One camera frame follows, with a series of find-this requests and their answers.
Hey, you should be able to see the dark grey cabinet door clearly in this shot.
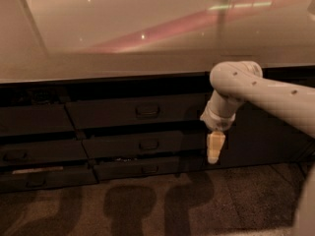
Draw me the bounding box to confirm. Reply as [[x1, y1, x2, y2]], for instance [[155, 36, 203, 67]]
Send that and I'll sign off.
[[203, 66, 315, 169]]

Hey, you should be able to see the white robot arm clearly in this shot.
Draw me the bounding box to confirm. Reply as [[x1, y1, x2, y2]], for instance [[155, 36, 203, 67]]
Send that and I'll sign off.
[[200, 61, 315, 164]]

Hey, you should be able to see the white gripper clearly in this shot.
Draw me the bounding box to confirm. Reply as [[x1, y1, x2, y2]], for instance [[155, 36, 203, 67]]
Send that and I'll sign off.
[[200, 108, 235, 164]]

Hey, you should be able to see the dark grey drawer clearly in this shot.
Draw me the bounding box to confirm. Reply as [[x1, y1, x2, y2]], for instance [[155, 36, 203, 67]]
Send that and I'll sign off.
[[94, 155, 204, 181], [66, 93, 206, 129], [0, 140, 87, 167], [83, 130, 205, 158], [0, 166, 96, 193], [0, 104, 73, 137]]

